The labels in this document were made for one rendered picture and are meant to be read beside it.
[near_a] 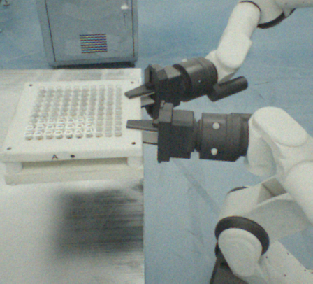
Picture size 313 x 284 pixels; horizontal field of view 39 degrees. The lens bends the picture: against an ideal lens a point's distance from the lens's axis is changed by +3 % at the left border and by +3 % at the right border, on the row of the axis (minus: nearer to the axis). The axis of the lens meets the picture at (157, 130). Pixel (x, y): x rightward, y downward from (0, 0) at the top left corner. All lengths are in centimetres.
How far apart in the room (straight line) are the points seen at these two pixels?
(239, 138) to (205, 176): 144
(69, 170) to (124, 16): 219
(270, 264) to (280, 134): 61
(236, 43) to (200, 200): 118
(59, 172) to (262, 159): 37
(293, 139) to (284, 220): 44
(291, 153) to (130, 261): 34
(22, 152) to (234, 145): 37
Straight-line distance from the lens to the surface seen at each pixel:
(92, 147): 78
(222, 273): 162
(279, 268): 134
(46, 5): 292
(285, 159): 75
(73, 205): 95
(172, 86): 93
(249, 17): 115
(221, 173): 224
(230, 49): 102
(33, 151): 79
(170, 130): 79
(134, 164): 79
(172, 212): 204
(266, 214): 117
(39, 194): 99
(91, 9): 290
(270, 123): 79
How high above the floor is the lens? 150
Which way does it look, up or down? 37 degrees down
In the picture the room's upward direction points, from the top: straight up
